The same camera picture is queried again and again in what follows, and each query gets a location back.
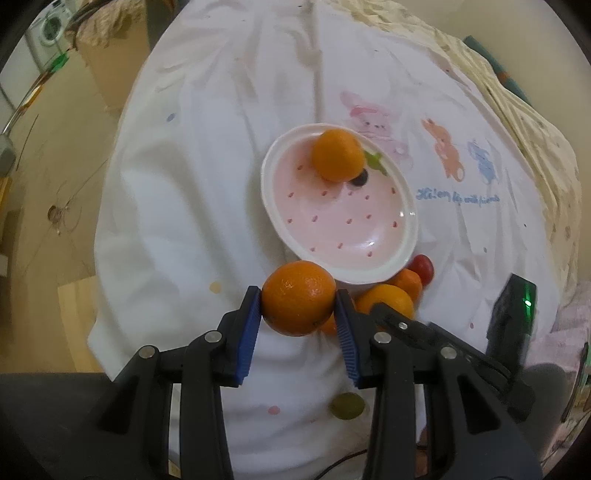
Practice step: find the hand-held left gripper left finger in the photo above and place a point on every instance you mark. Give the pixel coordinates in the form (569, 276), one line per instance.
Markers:
(247, 334)

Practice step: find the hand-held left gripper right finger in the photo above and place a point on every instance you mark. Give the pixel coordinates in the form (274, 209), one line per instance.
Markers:
(347, 339)

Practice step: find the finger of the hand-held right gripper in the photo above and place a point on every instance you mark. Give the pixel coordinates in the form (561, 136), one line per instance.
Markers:
(402, 325)

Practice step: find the small tangerine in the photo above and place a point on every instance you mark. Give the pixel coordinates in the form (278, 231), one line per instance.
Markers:
(388, 297)
(328, 325)
(408, 280)

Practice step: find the red tomato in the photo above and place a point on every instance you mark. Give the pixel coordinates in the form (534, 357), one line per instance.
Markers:
(421, 267)

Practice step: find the large orange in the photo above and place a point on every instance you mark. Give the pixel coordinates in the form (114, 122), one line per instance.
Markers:
(338, 154)
(299, 297)

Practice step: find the green tomato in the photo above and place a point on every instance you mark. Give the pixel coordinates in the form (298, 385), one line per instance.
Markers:
(346, 406)

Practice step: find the pink strawberry-pattern bowl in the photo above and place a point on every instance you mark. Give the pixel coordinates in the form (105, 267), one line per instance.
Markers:
(337, 226)

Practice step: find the white cartoon-print cloth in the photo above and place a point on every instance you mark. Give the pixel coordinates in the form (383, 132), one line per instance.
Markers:
(194, 184)

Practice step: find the cream textured blanket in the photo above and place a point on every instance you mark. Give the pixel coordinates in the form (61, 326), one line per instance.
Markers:
(545, 134)

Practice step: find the floor drain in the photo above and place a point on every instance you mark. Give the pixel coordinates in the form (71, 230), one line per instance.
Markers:
(55, 213)

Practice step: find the green plastic item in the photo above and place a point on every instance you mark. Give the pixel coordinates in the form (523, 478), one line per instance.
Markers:
(61, 61)

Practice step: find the white washing machine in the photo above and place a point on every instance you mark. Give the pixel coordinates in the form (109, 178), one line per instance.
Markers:
(48, 32)

